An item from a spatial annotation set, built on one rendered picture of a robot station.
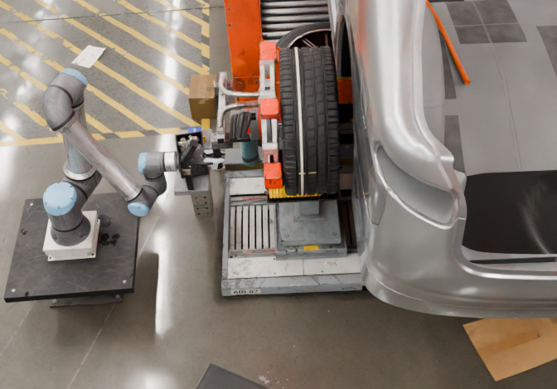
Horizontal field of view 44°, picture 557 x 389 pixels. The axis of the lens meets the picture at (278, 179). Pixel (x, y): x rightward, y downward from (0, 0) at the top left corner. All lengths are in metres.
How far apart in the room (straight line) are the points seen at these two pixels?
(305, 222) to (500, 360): 1.13
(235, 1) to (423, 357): 1.87
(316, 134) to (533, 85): 0.97
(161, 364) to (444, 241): 1.75
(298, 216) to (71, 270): 1.14
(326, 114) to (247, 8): 0.74
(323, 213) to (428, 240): 1.47
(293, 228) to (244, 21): 1.05
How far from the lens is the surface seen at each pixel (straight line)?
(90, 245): 3.43
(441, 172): 1.98
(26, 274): 3.54
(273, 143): 2.86
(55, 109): 2.89
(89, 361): 3.55
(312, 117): 2.81
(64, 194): 3.30
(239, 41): 3.41
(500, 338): 3.55
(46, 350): 3.65
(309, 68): 2.90
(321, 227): 3.52
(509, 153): 3.00
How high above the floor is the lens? 3.04
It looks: 49 degrees down
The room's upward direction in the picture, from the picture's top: 3 degrees counter-clockwise
